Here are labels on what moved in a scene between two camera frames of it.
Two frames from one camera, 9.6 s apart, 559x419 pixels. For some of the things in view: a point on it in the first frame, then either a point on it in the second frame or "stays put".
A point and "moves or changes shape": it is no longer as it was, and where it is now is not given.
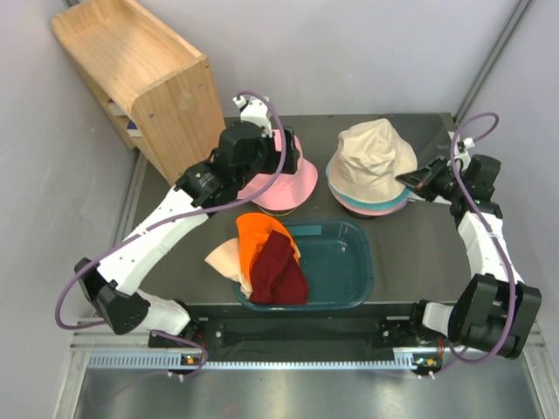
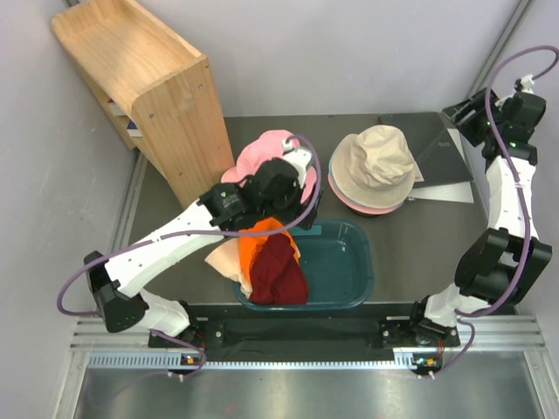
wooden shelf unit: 153,89 stays put
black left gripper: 292,154 -> 298,209
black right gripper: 429,175 -> 491,106
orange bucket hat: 253,229 stays put
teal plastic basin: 336,256 stays put
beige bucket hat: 369,158 moves or changes shape
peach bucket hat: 225,259 stays put
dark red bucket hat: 277,278 stays put
